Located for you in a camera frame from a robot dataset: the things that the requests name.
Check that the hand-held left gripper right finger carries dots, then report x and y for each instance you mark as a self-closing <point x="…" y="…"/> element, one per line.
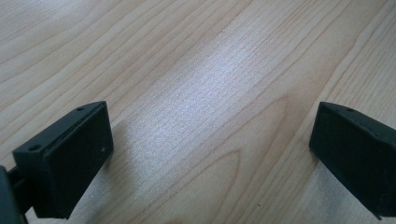
<point x="355" y="155"/>

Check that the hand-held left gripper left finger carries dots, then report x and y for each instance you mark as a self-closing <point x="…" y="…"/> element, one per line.
<point x="65" y="165"/>

